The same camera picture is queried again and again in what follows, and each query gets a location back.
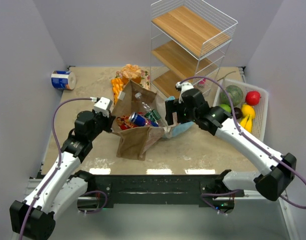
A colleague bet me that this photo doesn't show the green label plastic bottle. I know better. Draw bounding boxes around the green label plastic bottle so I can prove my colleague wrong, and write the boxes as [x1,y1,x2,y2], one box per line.
[135,92,162,127]

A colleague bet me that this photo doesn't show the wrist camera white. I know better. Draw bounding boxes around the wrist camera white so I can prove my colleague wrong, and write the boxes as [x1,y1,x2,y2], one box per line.
[93,97,113,118]
[175,81,194,103]

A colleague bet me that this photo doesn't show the blue silver energy drink can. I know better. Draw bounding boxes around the blue silver energy drink can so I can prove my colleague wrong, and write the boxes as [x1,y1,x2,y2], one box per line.
[129,112,155,127]

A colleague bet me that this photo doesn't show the red apple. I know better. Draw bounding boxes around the red apple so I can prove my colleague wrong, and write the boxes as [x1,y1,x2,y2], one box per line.
[245,91,261,106]

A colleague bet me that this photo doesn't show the peeled orange on cup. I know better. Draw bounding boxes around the peeled orange on cup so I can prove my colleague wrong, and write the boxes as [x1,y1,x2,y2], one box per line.
[121,64,142,84]

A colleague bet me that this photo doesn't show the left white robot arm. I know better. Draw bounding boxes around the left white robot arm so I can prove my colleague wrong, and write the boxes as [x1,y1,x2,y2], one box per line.
[10,110,114,240]

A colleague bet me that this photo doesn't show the blue white paper roll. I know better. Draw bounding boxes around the blue white paper roll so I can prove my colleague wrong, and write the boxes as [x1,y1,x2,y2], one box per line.
[51,71,76,90]

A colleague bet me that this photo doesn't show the brown paper grocery bag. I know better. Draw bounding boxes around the brown paper grocery bag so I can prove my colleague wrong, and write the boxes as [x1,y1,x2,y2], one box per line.
[112,81,174,160]

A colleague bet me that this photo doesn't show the green lime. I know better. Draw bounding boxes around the green lime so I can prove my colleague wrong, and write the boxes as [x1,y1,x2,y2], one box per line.
[219,104,231,113]

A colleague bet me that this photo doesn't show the white plastic fruit basket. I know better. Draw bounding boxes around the white plastic fruit basket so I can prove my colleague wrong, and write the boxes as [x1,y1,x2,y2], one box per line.
[218,79,269,141]

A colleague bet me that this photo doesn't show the floral pattern tray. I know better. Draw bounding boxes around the floral pattern tray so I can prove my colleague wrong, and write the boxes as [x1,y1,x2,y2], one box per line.
[115,70,151,90]

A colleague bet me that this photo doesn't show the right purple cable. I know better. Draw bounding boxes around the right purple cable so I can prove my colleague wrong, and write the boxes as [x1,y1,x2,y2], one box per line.
[176,76,306,210]

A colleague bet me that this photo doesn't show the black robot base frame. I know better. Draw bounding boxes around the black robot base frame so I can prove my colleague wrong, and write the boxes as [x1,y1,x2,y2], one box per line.
[54,173,245,210]

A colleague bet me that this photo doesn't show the purple cable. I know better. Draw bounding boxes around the purple cable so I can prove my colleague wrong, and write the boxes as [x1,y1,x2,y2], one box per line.
[176,76,306,210]
[17,96,97,240]

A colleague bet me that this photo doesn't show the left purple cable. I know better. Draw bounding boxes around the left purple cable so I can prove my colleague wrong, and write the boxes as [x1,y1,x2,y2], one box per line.
[17,96,97,240]

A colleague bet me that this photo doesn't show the green melon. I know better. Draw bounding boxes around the green melon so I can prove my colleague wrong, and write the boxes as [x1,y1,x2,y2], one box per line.
[219,84,243,107]

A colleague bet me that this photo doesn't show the yellow banana bunch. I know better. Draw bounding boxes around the yellow banana bunch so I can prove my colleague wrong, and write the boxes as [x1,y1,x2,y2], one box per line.
[240,114,252,133]

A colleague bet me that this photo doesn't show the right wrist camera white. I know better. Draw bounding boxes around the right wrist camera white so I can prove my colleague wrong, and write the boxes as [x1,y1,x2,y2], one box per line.
[175,81,194,103]

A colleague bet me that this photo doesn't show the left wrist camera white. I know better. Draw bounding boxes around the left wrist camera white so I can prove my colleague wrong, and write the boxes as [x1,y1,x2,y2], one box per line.
[93,97,113,118]

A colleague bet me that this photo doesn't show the yellow lemon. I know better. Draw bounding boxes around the yellow lemon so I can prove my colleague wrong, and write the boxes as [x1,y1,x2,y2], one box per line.
[241,104,256,120]

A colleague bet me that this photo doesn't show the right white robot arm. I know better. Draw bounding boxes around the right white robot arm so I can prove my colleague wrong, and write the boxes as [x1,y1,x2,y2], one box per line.
[165,88,296,201]

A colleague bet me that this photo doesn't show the dark avocado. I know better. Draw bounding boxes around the dark avocado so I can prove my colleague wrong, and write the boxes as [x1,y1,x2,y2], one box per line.
[233,107,243,119]

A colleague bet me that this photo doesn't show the red snack packet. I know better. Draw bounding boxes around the red snack packet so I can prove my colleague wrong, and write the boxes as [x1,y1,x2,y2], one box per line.
[116,115,137,130]

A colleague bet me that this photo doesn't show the blue plastic bag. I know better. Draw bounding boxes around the blue plastic bag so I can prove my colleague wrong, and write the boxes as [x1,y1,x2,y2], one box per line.
[165,96,193,137]

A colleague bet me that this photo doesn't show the white wire wooden shelf rack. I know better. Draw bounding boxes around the white wire wooden shelf rack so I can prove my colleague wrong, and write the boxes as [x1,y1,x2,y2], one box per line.
[150,0,238,98]

